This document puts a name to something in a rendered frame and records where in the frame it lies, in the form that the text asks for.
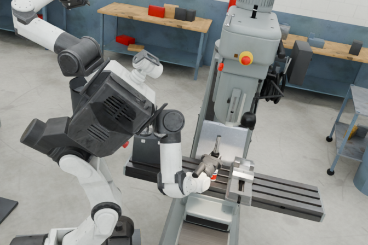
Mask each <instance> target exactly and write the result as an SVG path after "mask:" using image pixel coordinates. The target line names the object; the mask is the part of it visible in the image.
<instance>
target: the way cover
mask: <svg viewBox="0 0 368 245"><path fill-rule="evenodd" d="M247 134H248V129H245V128H242V127H237V126H233V127H232V128H231V127H228V126H225V125H224V124H222V123H219V122H214V121H210V120H205V119H203V124H202V129H201V133H200V137H199V143H198V147H197V152H196V155H195V159H199V160H201V156H202V154H203V155H204V154H208V155H209V154H210V152H212V151H213V149H214V147H215V142H216V138H217V135H221V141H220V146H219V150H218V152H219V153H220V155H221V156H222V158H221V161H222V162H223V165H225V166H231V162H234V158H235V156H237V157H240V158H243V152H244V147H245V142H246V137H247ZM220 155H219V156H220Z"/></svg>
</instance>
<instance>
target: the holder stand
mask: <svg viewBox="0 0 368 245"><path fill-rule="evenodd" d="M165 135H166V134H157V133H155V132H153V128H149V131H148V132H147V133H144V132H141V133H140V134H139V136H138V135H136V134H134V140H133V155H132V161H137V162H146V163H152V164H160V139H161V138H162V137H163V136H165Z"/></svg>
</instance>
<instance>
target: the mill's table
mask: <svg viewBox="0 0 368 245"><path fill-rule="evenodd" d="M132 155H133V151H132V152H131V154H130V156H129V157H128V159H127V161H126V163H125V164H124V166H123V174H124V175H125V176H128V177H133V178H137V179H141V180H146V181H149V182H153V183H157V174H158V173H159V172H160V171H161V169H160V164H152V163H146V162H137V161H132ZM200 163H201V160H199V159H194V158H191V157H186V156H182V170H183V171H185V172H186V173H187V172H191V173H193V171H195V170H196V168H197V167H198V166H199V164H200ZM229 170H230V166H225V165H223V166H222V168H221V169H219V170H218V172H217V176H216V180H215V181H211V180H210V186H209V188H208V189H207V190H206V191H204V192H202V193H199V194H203V195H208V196H212V197H216V198H219V199H224V200H225V195H226V189H227V183H228V177H229ZM196 193H198V192H196ZM251 206H253V207H257V208H262V209H266V210H269V211H274V212H278V213H282V214H287V215H291V216H294V217H298V218H303V219H307V220H311V221H316V222H323V220H324V218H325V215H326V213H325V209H324V205H323V201H322V198H321V193H320V189H318V187H317V186H313V185H308V184H303V183H299V182H294V181H291V180H287V179H282V178H277V177H273V176H268V175H265V174H260V173H256V172H254V179H253V183H252V198H251Z"/></svg>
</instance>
